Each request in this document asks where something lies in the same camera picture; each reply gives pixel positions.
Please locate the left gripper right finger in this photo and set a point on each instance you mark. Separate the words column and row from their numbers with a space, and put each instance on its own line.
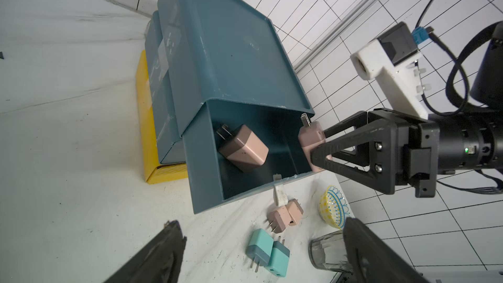
column 371, row 259

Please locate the dark transparent cup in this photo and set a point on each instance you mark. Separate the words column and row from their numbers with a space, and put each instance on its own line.
column 329, row 253

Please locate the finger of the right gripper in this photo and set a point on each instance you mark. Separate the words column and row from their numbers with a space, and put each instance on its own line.
column 371, row 163
column 352, row 129

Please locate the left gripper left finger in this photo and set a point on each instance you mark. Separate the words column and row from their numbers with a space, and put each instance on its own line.
column 160, row 260

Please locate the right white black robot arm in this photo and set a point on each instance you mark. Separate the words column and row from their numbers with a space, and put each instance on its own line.
column 471, row 135

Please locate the white drawer pull tab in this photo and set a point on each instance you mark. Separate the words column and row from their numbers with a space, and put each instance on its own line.
column 279, row 194

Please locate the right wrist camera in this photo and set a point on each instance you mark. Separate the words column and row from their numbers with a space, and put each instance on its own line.
column 391, row 59

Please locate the teal plug center lower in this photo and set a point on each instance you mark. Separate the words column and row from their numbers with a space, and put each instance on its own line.
column 279, row 259

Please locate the teal yellow drawer cabinet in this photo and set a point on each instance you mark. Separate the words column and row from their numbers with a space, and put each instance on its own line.
column 208, row 63

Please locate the teal plug center upper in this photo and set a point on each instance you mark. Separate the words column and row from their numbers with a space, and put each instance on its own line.
column 259, row 249

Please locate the pink plug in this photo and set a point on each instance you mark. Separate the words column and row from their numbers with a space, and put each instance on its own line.
column 310, row 136
column 242, row 147
column 295, row 211
column 279, row 219

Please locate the teal plug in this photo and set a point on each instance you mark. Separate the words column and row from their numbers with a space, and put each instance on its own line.
column 259, row 249
column 279, row 259

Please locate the patterned yellow blue plate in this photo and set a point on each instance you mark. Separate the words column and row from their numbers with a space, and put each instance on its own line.
column 333, row 208

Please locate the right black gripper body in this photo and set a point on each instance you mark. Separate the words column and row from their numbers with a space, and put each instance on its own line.
column 403, row 150

